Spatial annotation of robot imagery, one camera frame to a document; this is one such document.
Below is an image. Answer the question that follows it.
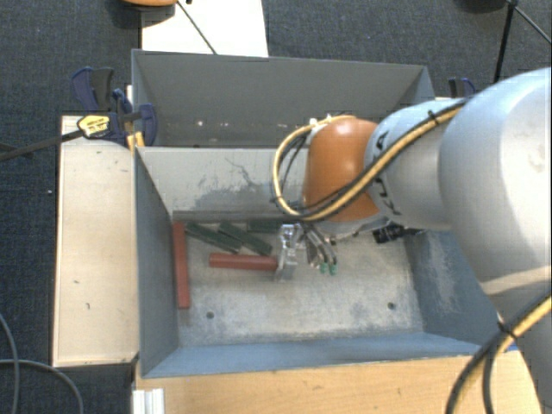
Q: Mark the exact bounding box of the red-brown flat block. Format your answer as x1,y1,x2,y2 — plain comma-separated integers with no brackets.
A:
208,252,279,274
172,222,192,311

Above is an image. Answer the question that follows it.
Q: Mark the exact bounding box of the dark green flat block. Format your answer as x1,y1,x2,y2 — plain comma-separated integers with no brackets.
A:
217,219,274,257
248,218,284,234
185,223,243,254

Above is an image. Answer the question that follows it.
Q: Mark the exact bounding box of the grey metal bin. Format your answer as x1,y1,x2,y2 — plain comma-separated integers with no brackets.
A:
130,48,505,380

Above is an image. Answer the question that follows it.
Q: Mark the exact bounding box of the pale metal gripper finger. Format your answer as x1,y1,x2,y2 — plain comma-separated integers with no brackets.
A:
278,223,304,254
273,249,300,282

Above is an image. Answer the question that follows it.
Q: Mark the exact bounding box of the black cylinder on white bracket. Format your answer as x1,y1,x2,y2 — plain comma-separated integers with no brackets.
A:
334,223,407,245

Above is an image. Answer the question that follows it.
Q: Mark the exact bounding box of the pale wood board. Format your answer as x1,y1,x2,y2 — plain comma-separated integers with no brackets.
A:
51,114,141,368

